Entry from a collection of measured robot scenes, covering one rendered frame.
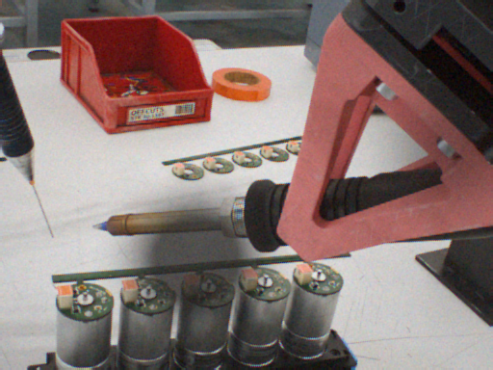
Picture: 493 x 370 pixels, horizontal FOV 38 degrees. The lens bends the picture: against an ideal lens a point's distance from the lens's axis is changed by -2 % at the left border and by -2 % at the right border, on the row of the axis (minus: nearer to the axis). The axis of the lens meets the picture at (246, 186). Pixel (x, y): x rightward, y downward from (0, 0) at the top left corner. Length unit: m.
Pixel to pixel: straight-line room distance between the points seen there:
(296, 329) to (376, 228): 0.16
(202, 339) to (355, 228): 0.14
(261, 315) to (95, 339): 0.08
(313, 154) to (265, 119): 0.46
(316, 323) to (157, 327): 0.08
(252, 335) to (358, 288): 0.13
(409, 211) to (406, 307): 0.26
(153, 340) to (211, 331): 0.03
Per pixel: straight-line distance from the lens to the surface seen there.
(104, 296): 0.32
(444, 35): 0.22
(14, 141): 0.24
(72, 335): 0.32
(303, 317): 0.35
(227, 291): 0.33
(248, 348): 0.35
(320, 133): 0.20
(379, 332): 0.43
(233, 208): 0.24
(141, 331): 0.32
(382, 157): 0.64
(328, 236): 0.22
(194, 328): 0.33
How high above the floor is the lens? 1.01
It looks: 29 degrees down
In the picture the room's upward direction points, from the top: 10 degrees clockwise
